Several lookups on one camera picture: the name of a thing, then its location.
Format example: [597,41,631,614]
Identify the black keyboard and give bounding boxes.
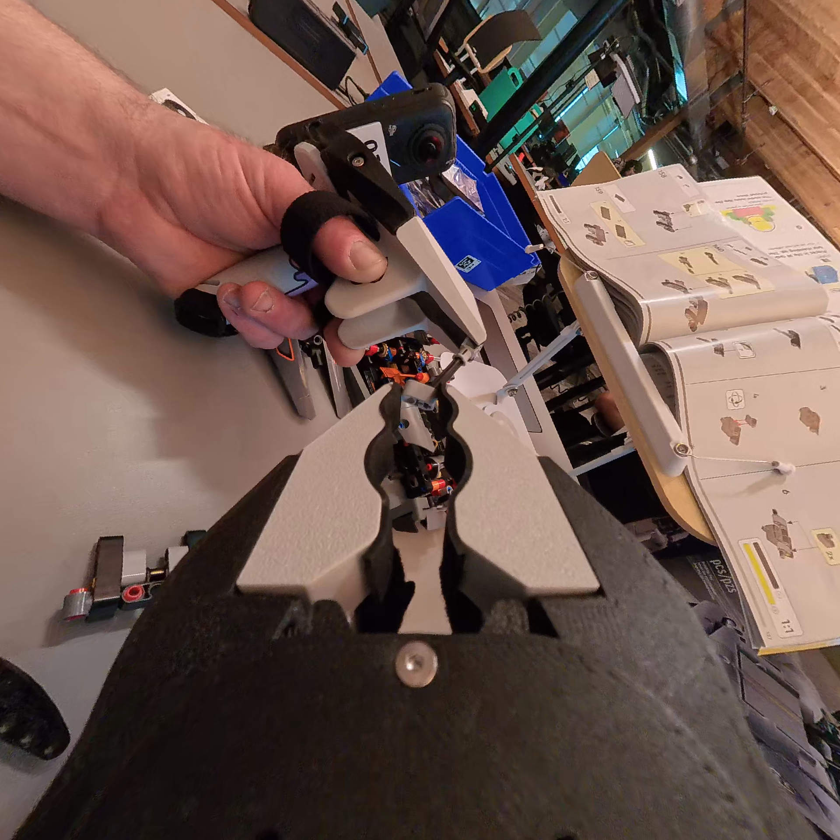
[248,0,358,89]

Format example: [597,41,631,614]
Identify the green plastic crate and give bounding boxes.
[476,66,526,119]

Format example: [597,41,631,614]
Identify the black metal pole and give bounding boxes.
[471,0,654,155]

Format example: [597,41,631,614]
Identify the white book stand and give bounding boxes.
[453,259,798,546]

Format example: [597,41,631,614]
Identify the person's left hand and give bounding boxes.
[98,98,389,368]

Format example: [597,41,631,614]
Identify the grey orange-striped curved lego panel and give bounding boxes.
[266,338,317,421]

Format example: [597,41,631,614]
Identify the partly built lego vehicle model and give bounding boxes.
[357,331,463,534]

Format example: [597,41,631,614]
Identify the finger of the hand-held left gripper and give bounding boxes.
[395,217,488,349]

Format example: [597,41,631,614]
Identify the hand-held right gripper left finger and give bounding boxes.
[235,384,416,634]

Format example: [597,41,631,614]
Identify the sticker sheet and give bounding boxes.
[150,88,208,126]

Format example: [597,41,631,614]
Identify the black curved lego panel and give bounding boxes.
[0,658,72,761]

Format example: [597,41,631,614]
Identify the black lego subassembly red pins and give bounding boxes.
[63,530,207,624]

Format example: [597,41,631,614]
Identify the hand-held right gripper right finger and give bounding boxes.
[438,384,602,634]

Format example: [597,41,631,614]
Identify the blue storage bin white tag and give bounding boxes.
[364,71,542,294]

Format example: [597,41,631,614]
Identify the lego instruction booklet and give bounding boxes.
[537,164,840,657]

